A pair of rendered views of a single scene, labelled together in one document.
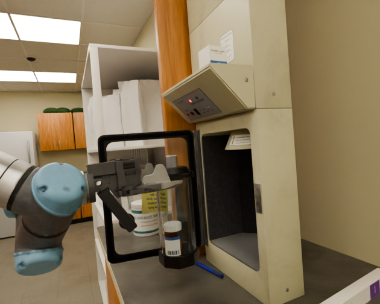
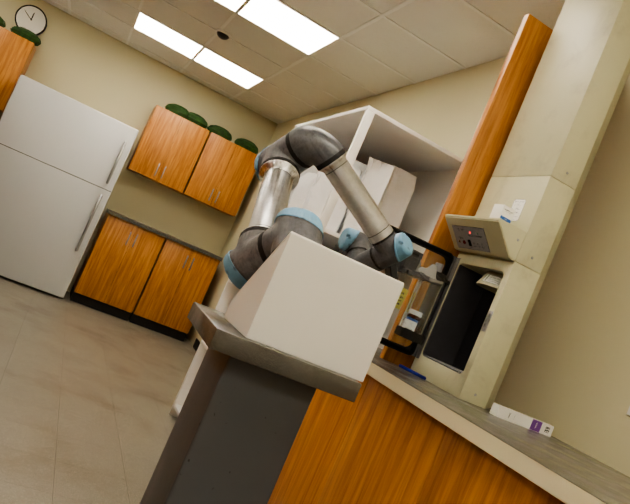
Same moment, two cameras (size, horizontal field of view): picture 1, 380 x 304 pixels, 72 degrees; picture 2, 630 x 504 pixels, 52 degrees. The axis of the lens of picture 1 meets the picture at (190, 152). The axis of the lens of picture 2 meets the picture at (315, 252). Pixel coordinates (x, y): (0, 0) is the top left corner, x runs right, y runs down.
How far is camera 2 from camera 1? 1.52 m
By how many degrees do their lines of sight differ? 6
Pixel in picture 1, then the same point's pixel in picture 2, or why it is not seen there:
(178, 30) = (483, 167)
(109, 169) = not seen: hidden behind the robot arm
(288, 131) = (529, 288)
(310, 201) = (525, 376)
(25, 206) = (386, 246)
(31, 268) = not seen: hidden behind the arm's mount
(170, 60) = (464, 188)
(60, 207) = (401, 255)
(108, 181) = not seen: hidden behind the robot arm
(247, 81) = (518, 240)
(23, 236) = (365, 260)
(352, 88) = (603, 289)
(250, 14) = (541, 200)
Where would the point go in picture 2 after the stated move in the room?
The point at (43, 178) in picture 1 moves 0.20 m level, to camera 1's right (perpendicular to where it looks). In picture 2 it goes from (402, 238) to (467, 266)
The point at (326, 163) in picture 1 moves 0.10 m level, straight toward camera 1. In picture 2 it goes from (555, 345) to (551, 342)
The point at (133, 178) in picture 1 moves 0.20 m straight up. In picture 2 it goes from (412, 264) to (436, 207)
